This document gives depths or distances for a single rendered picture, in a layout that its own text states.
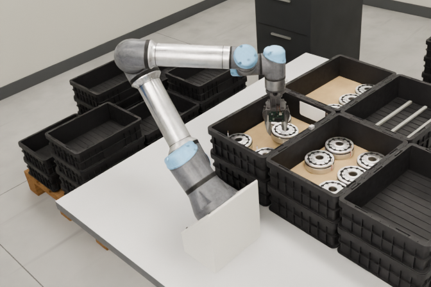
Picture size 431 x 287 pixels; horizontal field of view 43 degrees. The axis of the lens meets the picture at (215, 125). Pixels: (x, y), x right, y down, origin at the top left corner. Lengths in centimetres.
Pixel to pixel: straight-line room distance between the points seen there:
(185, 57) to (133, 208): 62
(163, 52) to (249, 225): 63
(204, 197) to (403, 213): 62
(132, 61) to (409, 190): 100
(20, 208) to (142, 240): 159
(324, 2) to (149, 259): 219
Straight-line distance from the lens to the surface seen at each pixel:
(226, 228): 172
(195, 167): 173
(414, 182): 195
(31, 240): 318
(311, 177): 193
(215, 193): 171
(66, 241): 310
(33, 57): 473
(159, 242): 192
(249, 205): 176
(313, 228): 187
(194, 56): 179
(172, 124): 189
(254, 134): 215
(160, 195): 211
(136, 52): 181
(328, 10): 361
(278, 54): 189
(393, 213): 182
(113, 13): 506
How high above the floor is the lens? 202
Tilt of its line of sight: 32 degrees down
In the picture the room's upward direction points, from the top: 6 degrees counter-clockwise
